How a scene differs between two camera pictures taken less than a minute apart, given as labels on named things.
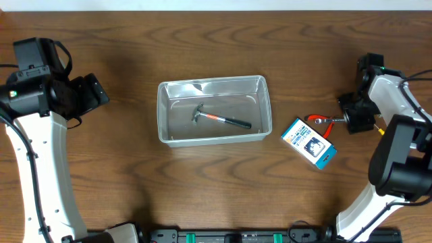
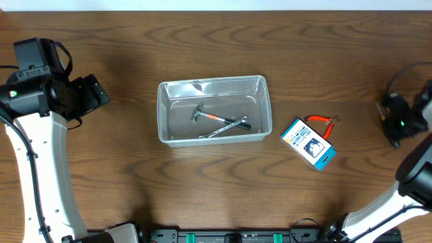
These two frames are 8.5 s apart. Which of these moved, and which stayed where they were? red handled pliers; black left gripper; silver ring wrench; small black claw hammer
Moved: silver ring wrench
Stayed: black left gripper; red handled pliers; small black claw hammer
